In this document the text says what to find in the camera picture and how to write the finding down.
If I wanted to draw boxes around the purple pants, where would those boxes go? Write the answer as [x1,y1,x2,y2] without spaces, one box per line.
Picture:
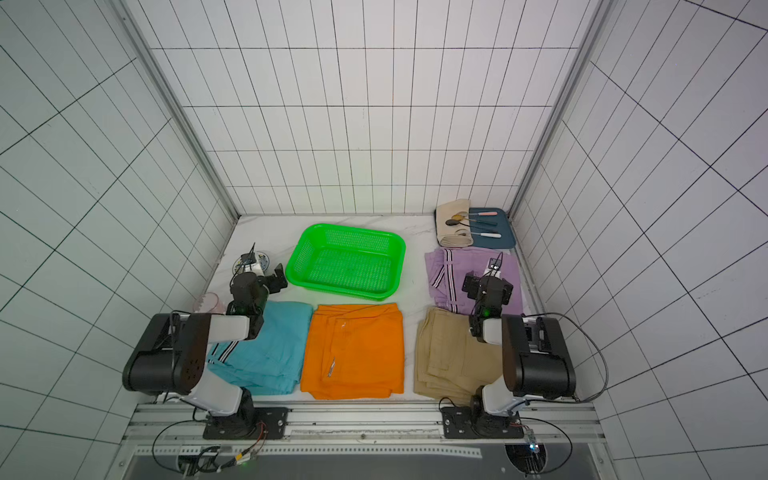
[425,247,524,315]

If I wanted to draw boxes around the teal pants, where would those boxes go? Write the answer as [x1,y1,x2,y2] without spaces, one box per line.
[207,302,313,396]

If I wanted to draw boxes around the beige pants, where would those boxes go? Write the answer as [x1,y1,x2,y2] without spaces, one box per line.
[414,307,502,406]

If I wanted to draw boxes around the orange pants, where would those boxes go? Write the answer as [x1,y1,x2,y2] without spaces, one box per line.
[300,303,405,400]

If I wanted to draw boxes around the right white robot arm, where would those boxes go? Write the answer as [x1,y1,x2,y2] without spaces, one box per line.
[462,273,576,436]

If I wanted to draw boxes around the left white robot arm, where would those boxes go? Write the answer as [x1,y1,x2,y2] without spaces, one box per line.
[122,264,288,439]

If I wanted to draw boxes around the green plastic basket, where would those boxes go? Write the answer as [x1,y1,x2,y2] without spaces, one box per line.
[285,224,406,301]

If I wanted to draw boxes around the beige folded cloth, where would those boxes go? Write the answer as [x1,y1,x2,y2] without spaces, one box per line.
[435,199,474,248]

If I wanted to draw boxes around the pink plastic cup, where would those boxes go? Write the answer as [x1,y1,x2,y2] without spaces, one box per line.
[196,292,226,314]

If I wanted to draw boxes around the dark teal tray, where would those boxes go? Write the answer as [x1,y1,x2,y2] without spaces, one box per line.
[469,207,516,250]

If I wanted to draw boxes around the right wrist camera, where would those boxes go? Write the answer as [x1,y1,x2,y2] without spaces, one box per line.
[484,252,504,278]

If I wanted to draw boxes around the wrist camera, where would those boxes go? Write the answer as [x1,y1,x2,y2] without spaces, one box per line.
[484,252,504,278]
[238,242,268,278]

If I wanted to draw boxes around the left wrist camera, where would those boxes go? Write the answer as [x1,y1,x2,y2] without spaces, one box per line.
[238,242,268,278]

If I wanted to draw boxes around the white handled spoon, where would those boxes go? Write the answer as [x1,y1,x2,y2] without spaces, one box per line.
[455,229,502,239]

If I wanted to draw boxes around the dark teal handled spoon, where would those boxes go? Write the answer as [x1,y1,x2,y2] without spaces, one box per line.
[445,219,497,228]

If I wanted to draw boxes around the pink handled spoon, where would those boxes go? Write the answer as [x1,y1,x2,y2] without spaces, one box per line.
[451,211,498,222]

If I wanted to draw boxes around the right base cable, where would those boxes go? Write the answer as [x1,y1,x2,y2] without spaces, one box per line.
[515,416,575,476]

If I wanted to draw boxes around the base cable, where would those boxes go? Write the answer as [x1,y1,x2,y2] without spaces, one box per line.
[515,416,575,476]
[151,413,269,475]

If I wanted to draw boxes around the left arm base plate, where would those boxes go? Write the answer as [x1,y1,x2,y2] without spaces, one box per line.
[203,407,288,442]

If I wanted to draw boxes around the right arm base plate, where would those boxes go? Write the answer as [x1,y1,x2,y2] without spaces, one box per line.
[440,406,525,440]

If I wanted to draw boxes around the left base cable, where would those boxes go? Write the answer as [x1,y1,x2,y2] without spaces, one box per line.
[151,413,269,475]

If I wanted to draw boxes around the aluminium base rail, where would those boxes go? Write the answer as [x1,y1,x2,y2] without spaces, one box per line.
[119,399,605,464]

